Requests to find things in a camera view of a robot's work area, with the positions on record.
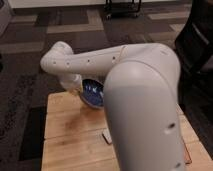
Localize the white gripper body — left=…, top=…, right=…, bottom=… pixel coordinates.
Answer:
left=61, top=74, right=82, bottom=91

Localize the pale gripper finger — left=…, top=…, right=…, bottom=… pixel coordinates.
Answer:
left=77, top=86, right=83, bottom=96

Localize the dark blue ceramic bowl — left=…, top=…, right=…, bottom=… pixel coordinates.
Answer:
left=80, top=79, right=103, bottom=109

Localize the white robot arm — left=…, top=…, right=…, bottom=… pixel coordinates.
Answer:
left=40, top=41, right=186, bottom=171

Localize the white rectangular sponge block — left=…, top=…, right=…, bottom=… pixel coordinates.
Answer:
left=102, top=129, right=112, bottom=144

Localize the white cabinet corner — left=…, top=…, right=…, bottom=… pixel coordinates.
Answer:
left=0, top=0, right=14, bottom=36

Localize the black office chair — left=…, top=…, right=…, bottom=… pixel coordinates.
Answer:
left=174, top=0, right=213, bottom=73

